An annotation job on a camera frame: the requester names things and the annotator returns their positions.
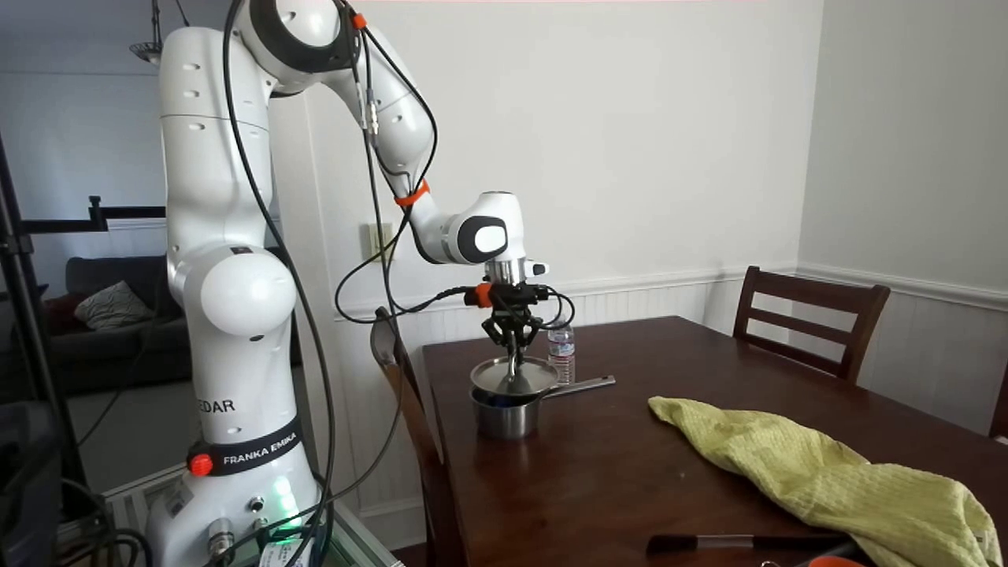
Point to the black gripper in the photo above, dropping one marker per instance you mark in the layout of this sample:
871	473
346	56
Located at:
515	301

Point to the white robot base platform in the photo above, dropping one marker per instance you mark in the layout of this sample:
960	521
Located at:
348	541

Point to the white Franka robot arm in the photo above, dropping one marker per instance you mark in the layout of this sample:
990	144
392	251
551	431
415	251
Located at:
239	294

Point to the clear plastic water bottle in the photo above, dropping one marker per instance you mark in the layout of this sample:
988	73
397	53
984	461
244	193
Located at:
566	350

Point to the dark wooden chair curved back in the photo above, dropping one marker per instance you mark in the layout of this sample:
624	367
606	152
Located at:
415	411

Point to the dark wooden chair slatted back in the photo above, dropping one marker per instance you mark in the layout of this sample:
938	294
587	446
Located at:
809	318

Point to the black marker pen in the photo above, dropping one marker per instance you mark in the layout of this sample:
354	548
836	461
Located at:
725	543

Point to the yellow-green towel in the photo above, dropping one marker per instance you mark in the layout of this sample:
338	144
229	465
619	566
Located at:
838	473

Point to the dark sofa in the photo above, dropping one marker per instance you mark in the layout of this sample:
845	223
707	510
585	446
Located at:
114	350

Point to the small orange object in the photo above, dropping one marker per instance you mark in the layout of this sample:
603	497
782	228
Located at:
836	561

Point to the light grey pillow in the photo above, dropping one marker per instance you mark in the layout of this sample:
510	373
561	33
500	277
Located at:
113	307

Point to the black metal stand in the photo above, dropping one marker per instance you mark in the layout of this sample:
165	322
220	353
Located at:
34	347

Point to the dark wooden chair edge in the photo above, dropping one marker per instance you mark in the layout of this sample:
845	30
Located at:
1000	411

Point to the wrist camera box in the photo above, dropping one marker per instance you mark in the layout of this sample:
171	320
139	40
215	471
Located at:
536	270

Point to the white wall outlet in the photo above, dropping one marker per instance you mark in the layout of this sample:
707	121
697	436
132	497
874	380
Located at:
373	243

